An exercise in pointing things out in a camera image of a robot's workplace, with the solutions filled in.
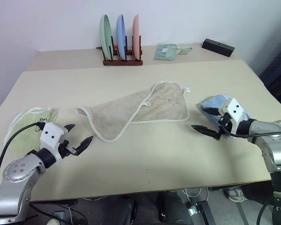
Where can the mint green folded cloth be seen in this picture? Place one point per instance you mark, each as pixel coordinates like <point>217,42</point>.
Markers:
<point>166,52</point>

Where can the white sneaker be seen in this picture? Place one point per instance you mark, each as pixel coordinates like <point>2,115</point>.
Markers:
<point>235,193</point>

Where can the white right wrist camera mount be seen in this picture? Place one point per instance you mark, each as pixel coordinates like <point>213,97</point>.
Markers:
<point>234,110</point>

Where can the black rectangular box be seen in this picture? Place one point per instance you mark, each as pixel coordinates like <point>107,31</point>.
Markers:
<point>219,47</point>

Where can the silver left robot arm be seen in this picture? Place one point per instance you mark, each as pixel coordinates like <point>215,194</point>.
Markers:
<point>16,173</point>

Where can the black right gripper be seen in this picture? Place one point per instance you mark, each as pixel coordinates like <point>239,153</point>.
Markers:
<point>226,124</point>

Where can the light blue towel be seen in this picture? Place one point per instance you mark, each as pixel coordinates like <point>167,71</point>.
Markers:
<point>213,100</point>

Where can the blue plate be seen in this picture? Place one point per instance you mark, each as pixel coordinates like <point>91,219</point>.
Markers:
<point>120,35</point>

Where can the dark wooden plate rack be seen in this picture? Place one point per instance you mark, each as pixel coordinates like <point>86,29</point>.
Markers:
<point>123,62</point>

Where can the black table leg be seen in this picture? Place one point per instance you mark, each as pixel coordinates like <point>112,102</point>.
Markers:
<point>204,212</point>

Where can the pink plate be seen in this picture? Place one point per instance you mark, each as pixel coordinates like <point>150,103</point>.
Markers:
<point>136,35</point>

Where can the green plate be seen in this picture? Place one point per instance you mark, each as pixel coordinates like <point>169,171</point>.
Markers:
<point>105,35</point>

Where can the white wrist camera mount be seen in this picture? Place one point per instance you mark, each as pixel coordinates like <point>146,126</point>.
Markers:
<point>51,134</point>
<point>234,110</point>

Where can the light green towel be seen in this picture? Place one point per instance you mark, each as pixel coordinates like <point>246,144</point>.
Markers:
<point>23,131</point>

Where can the beige towel with white trim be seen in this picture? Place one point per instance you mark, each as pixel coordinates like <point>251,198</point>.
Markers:
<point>159,103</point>

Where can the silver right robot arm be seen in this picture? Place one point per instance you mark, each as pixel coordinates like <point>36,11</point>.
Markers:
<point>269,136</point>

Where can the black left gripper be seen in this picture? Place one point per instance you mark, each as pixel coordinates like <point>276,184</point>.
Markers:
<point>66,150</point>

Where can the dark chair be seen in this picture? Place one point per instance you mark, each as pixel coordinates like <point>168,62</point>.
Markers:
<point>277,75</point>

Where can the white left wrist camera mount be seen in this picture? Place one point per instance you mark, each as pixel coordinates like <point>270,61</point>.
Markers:
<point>51,134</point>

